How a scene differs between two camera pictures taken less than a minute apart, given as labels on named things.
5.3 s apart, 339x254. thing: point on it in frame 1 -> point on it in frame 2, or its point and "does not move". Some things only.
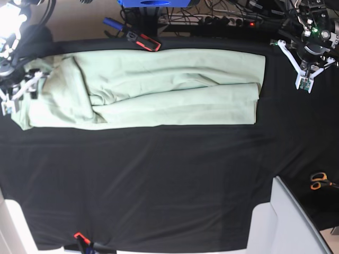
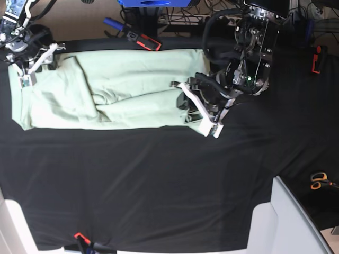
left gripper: x=13 y=78 -> x=30 y=52
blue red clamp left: x=139 y=39 does not move
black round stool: x=39 y=34 does not move
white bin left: x=16 y=237 does not move
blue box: x=154 y=3 does not move
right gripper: x=311 y=53 -> x=214 y=94
